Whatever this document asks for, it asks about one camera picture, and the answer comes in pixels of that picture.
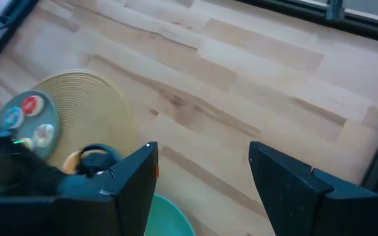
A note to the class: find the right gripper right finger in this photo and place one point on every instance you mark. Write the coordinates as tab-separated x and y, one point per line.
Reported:
323	209

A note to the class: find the teal round plate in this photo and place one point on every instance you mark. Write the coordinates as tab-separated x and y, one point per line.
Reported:
169	219

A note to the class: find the large orange frosted donut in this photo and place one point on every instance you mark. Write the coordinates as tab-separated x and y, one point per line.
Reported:
69	164

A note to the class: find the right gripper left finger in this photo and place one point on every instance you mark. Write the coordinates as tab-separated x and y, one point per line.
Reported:
77	213

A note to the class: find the small blue frosted donut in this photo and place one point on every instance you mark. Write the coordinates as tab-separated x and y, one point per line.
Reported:
9	121

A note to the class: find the round woven beige placemat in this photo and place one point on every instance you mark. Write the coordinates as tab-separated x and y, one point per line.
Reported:
94	114

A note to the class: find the grey-blue round plate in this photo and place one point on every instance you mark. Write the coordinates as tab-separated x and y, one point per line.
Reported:
52	114

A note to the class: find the small orange donut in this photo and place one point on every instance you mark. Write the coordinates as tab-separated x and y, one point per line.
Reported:
28	143

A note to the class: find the small red frosted donut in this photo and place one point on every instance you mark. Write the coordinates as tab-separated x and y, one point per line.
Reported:
28	109

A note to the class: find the pink sprinkled donut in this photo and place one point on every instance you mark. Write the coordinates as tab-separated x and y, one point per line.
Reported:
38	141

